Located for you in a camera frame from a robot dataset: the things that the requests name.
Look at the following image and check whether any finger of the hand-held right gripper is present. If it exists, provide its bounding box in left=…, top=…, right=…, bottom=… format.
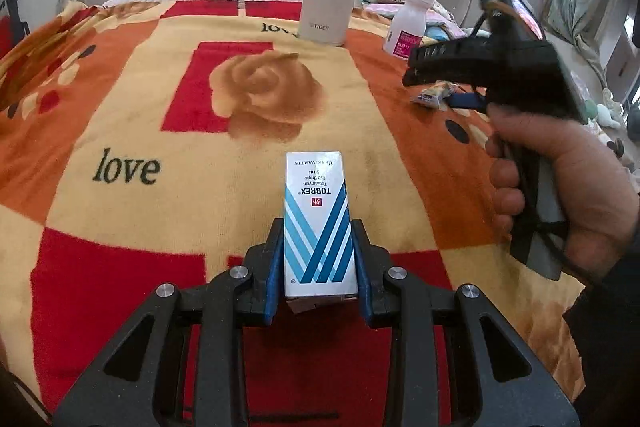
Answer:
left=402, top=38, right=493, bottom=88
left=441, top=92, right=490, bottom=112

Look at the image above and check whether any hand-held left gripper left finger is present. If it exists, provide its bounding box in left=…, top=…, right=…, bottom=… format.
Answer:
left=52, top=217, right=286, bottom=427

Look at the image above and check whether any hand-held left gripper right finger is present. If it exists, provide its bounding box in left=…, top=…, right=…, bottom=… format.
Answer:
left=351, top=218, right=581, bottom=427

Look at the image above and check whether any small white snack wrapper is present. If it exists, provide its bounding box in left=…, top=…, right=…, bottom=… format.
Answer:
left=410, top=79, right=456, bottom=110

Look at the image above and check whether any blue striped white carton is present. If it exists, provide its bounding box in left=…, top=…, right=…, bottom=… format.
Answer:
left=283, top=151, right=360, bottom=314

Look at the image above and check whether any person's right forearm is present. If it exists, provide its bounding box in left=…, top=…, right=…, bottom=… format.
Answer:
left=562, top=227, right=640, bottom=427

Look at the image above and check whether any person's right hand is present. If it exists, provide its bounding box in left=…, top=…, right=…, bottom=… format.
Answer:
left=485, top=104, right=640, bottom=280

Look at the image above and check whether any blue towel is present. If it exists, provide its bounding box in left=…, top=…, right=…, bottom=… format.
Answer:
left=422, top=24, right=453, bottom=42

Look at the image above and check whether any white pill bottle pink label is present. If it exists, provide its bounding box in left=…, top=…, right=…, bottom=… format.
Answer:
left=383, top=0, right=436, bottom=60

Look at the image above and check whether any rose printed blanket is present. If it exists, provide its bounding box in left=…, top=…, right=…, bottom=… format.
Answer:
left=0, top=0, right=586, bottom=427

